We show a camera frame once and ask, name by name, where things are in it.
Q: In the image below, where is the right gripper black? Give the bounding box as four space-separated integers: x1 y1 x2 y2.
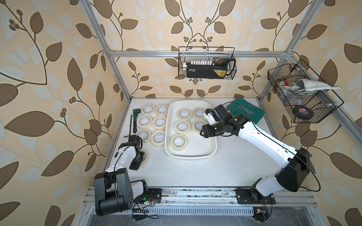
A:
199 121 225 137

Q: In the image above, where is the masking tape roll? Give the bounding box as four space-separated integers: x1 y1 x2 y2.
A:
193 107 205 119
141 104 156 115
136 115 153 129
177 108 193 121
150 130 166 147
136 129 152 142
152 116 167 131
191 119 208 134
174 120 191 135
155 104 169 117
140 148 150 168

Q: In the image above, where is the white plastic storage tray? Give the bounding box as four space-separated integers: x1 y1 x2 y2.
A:
165 100 217 159

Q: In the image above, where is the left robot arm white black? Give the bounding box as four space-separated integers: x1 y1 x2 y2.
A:
94 135 148 216

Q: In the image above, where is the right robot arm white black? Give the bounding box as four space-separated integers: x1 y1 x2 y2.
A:
200 105 311 201

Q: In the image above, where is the masking tape stack front left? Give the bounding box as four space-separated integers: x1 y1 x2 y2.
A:
170 134 188 152

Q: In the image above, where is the black yellow box in basket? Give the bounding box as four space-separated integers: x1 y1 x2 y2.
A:
186 65 237 80

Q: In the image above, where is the black tape roll red label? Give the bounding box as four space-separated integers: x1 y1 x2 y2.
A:
292 105 314 120

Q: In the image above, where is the black pen tool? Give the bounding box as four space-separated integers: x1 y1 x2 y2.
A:
123 114 133 138

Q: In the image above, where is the green plastic tool case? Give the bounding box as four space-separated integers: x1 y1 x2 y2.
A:
225 97 265 124

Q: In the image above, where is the green pipe wrench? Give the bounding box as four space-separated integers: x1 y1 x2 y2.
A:
133 108 141 133

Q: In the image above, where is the grey folded cloth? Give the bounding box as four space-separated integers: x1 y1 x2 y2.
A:
287 79 341 93

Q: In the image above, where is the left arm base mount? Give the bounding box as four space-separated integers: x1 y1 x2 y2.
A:
134 188 162 205

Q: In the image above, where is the aluminium front rail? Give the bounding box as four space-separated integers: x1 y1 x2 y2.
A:
82 186 318 207

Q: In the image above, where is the black wire basket back wall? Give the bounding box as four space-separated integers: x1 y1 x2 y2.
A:
176 46 236 79

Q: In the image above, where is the black wire basket wall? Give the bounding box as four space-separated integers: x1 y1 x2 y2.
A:
268 59 344 123
176 46 236 79

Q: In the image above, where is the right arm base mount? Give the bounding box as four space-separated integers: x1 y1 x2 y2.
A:
235 187 276 205

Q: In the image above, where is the black wire basket right wall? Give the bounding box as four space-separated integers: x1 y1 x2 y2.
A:
268 59 344 123

